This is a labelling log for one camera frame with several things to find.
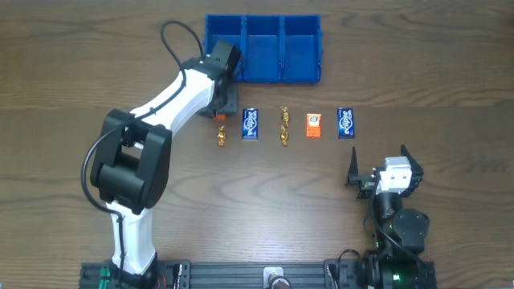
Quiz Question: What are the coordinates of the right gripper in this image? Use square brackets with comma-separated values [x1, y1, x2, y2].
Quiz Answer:
[345, 144, 425, 200]

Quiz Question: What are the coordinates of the blue candy pack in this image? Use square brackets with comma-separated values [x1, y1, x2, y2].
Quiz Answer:
[242, 108, 259, 140]
[337, 107, 356, 140]

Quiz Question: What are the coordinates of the blue tray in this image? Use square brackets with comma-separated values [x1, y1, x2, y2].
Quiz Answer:
[204, 14, 323, 84]

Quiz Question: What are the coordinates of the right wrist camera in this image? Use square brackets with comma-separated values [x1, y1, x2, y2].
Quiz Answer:
[375, 157, 414, 193]

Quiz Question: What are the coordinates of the black cable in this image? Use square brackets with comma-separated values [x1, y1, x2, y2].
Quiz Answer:
[363, 180, 429, 278]
[80, 20, 206, 220]

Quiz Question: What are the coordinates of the mounting rail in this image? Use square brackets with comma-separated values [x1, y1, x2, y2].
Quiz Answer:
[79, 258, 437, 289]

